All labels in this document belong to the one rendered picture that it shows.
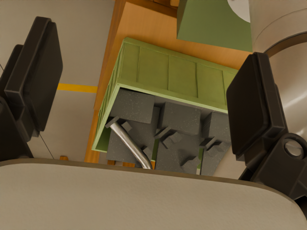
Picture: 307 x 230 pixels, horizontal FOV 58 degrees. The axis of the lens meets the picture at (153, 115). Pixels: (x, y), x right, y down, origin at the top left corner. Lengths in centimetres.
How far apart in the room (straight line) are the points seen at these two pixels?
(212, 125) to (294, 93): 68
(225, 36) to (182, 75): 23
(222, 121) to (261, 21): 63
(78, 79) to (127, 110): 144
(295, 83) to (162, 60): 52
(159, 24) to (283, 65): 49
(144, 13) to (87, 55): 134
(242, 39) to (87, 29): 140
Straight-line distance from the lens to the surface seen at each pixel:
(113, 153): 93
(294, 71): 32
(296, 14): 37
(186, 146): 98
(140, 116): 87
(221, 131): 98
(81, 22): 186
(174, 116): 92
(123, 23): 77
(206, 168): 102
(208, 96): 77
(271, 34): 37
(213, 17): 56
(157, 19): 76
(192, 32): 59
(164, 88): 72
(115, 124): 87
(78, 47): 202
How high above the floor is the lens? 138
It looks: 33 degrees down
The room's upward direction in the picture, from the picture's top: 177 degrees counter-clockwise
